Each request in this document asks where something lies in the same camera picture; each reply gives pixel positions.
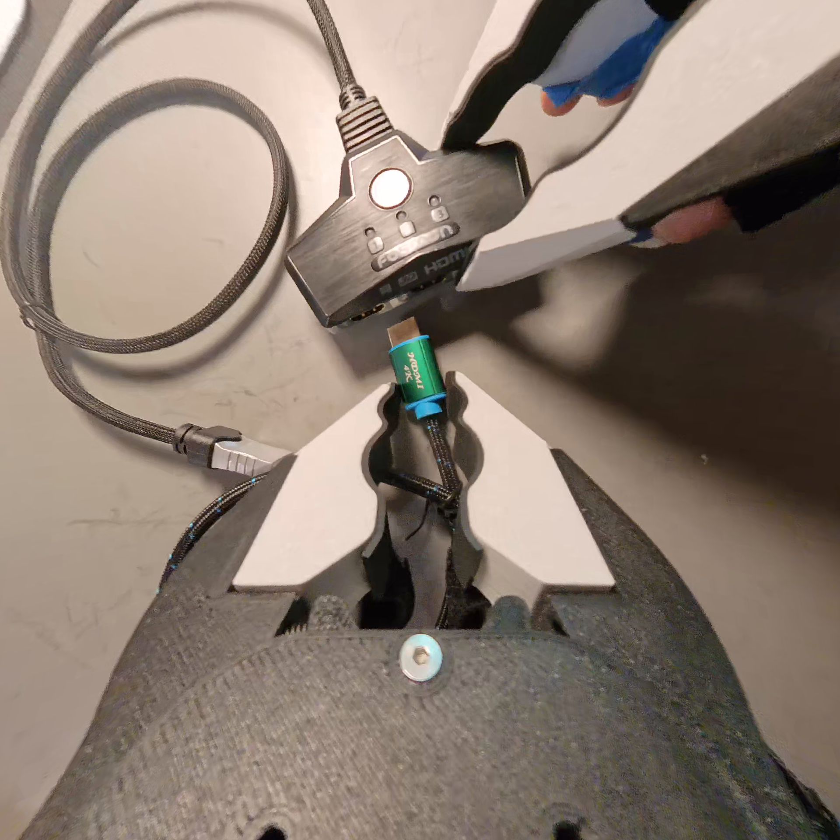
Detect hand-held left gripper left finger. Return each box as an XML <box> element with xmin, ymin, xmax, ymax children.
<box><xmin>231</xmin><ymin>384</ymin><xmax>403</xmax><ymax>601</ymax></box>

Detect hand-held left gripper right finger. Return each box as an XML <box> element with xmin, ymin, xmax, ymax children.
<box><xmin>445</xmin><ymin>370</ymin><xmax>618</xmax><ymax>611</ymax></box>

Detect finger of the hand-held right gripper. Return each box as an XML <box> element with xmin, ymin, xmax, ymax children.
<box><xmin>440</xmin><ymin>0</ymin><xmax>616</xmax><ymax>153</ymax></box>
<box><xmin>455</xmin><ymin>0</ymin><xmax>840</xmax><ymax>294</ymax></box>

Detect braided hdmi cable green plugs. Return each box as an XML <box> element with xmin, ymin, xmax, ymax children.
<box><xmin>157</xmin><ymin>318</ymin><xmax>462</xmax><ymax>631</ymax></box>

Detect black hdmi switch with cable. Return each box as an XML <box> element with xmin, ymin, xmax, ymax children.
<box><xmin>0</xmin><ymin>0</ymin><xmax>532</xmax><ymax>475</ymax></box>

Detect person's right hand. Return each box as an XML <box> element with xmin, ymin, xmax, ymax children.
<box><xmin>541</xmin><ymin>87</ymin><xmax>734</xmax><ymax>245</ymax></box>

